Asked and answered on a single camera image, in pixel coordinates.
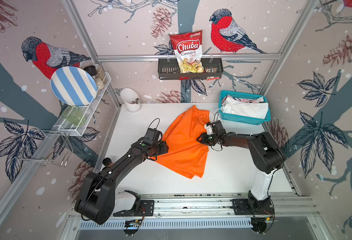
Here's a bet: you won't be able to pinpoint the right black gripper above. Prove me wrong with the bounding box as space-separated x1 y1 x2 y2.
195 133 218 146

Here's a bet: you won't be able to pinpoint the orange cloth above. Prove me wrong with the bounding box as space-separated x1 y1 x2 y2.
156 106 210 179

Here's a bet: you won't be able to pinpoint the white cloth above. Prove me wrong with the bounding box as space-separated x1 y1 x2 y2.
221 96 269 119

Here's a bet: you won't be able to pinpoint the pink shark print shorts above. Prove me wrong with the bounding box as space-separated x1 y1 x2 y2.
226 96 265 104

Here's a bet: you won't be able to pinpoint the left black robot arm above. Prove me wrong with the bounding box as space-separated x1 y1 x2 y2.
74 128 169 225

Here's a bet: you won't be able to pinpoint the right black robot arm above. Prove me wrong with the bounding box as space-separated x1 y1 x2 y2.
197 121 287 213

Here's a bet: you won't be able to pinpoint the teal plastic basket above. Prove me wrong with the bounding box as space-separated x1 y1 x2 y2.
218 91 271 125

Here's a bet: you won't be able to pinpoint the white patterned cup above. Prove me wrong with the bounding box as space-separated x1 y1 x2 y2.
120 88 141 113

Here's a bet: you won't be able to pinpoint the green glass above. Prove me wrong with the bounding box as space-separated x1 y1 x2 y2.
60 106 86 126

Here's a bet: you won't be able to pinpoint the red Chuba chips bag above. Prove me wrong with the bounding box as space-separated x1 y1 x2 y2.
170 31 204 74

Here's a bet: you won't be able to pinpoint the dark lid spice jar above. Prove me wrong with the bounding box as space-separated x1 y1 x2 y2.
84 65 105 91

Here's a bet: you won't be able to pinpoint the blue white striped plate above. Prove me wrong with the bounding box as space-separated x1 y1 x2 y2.
50 66 98 107

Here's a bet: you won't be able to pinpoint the brown bottle by wall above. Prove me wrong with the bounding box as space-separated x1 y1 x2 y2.
102 158 113 168

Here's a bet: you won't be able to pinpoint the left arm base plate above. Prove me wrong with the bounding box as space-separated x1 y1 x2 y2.
113 200 154 217

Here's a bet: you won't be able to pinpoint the black wire wall basket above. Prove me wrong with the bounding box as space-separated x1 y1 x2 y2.
158 58 224 80

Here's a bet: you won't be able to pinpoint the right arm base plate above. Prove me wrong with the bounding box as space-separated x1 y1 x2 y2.
232 198 275 216

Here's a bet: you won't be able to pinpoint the clear acrylic wall shelf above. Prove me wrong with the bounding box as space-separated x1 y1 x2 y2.
47 73 111 137

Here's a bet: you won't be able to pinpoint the metal wire wall hooks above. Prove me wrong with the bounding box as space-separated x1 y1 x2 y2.
15 131 73 168

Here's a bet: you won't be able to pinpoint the aluminium front rail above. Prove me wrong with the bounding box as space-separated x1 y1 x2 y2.
67 193 318 220

